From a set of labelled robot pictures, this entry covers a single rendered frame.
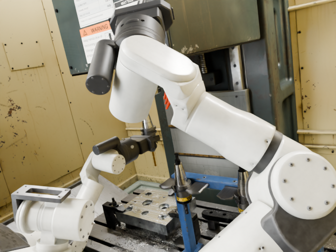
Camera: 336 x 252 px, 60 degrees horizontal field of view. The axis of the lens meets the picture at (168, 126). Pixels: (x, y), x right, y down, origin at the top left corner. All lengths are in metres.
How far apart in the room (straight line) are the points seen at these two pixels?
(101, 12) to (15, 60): 1.14
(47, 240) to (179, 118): 0.30
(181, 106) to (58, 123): 1.74
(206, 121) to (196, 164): 1.27
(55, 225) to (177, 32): 0.53
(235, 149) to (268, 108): 1.03
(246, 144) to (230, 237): 0.11
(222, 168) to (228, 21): 0.80
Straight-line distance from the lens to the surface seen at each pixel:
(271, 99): 1.40
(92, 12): 0.95
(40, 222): 0.54
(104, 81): 0.41
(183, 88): 0.38
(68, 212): 0.51
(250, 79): 1.41
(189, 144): 1.62
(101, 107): 2.31
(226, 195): 0.89
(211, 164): 1.60
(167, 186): 0.99
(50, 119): 2.06
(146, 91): 0.42
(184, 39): 0.82
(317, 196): 0.37
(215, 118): 0.39
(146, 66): 0.38
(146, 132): 1.14
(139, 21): 0.50
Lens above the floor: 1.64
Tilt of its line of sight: 14 degrees down
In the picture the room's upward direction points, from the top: 10 degrees counter-clockwise
